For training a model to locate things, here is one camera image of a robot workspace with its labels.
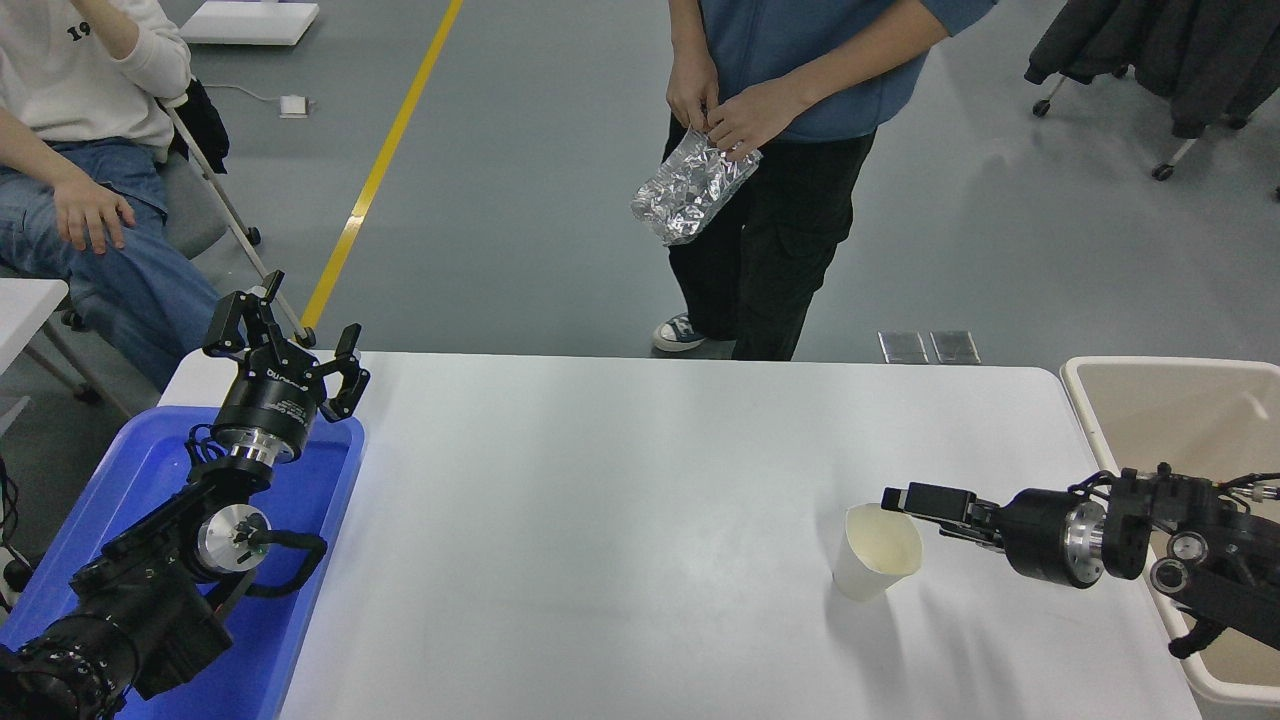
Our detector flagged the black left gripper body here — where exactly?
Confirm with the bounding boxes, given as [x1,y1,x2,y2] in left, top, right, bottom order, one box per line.
[212,350,326,448]

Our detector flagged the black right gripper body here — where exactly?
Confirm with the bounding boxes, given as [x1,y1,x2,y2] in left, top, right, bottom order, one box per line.
[995,488,1079,587]

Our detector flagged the white paper cup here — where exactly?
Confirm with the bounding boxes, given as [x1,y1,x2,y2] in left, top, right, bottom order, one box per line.
[831,503,924,603]

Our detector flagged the crinkled silver foil bag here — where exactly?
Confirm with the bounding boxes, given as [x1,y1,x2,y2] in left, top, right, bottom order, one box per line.
[630,127,763,248]

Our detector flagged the person's right hand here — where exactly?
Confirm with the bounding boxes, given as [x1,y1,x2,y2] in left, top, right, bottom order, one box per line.
[52,177,137,254]
[667,48,722,132]

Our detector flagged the person's left hand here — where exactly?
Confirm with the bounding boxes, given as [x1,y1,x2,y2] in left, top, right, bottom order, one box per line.
[705,79,812,162]

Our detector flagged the grey folding chair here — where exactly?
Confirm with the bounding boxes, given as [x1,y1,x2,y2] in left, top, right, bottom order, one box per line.
[60,95,319,349]

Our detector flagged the blue plastic tray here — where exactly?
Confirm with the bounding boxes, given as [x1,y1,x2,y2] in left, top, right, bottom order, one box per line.
[0,404,366,720]

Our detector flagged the large pale plastic bin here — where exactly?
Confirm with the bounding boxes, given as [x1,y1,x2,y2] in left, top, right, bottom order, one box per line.
[1060,356,1280,708]

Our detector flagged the black garment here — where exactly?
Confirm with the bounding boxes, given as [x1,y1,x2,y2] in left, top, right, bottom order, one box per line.
[170,78,231,173]

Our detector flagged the small white table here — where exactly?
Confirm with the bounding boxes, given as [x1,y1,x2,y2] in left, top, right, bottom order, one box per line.
[0,277,101,404]

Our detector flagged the person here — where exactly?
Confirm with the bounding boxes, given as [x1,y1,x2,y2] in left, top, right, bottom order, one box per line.
[652,0,1001,362]
[0,0,223,393]

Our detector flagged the flat white board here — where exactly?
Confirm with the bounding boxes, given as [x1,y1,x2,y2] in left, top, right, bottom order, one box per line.
[178,0,321,47]

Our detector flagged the wheeled garment rack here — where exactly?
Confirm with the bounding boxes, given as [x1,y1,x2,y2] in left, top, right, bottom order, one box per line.
[1033,72,1280,201]

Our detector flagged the dark hanging jackets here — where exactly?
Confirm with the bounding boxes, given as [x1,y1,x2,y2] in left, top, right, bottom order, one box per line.
[1024,0,1280,141]

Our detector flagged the white power adapter with cable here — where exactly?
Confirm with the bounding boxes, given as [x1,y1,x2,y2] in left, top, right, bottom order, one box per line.
[205,82,311,119]

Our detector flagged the black cable bundle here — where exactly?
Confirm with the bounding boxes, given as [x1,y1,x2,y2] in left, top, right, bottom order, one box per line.
[0,455,36,611]

